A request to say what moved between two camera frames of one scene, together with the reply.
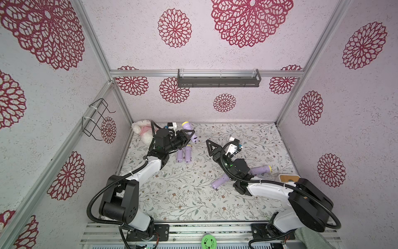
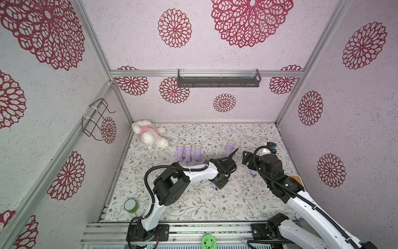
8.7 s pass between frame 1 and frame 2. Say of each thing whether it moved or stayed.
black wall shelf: stayed
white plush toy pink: stayed
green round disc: stayed
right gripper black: moved
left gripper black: moved
